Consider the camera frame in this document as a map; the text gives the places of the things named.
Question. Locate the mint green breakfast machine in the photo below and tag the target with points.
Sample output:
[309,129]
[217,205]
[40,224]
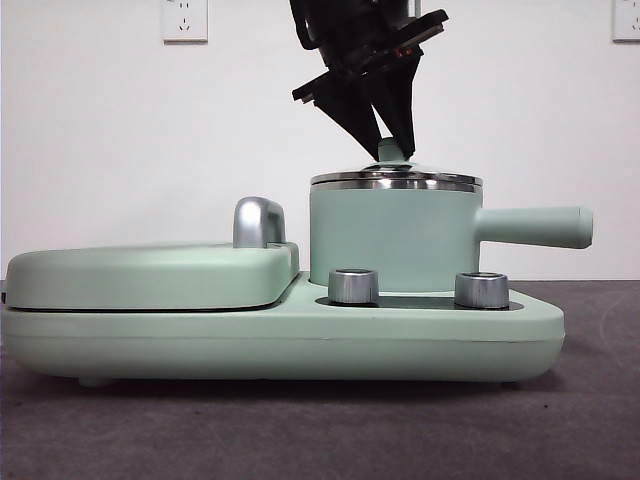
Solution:
[250,340]

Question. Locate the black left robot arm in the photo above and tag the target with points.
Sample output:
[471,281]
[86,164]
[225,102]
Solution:
[345,20]

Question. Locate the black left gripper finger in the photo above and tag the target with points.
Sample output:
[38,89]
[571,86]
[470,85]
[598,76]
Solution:
[350,120]
[400,100]

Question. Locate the silver control knob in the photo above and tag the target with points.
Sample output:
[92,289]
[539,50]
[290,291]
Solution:
[352,287]
[481,290]

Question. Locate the glass pot lid green knob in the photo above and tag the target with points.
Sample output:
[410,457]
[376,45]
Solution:
[395,177]

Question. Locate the white wall power outlet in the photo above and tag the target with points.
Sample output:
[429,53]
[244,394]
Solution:
[182,22]
[627,25]

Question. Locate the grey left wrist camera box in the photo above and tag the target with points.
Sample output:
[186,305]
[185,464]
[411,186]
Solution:
[411,7]

